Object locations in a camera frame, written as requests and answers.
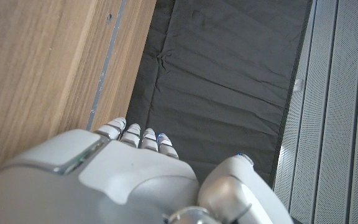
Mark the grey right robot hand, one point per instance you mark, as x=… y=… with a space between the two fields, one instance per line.
x=104 y=180

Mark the black cloth backdrop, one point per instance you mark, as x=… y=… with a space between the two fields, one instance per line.
x=222 y=77

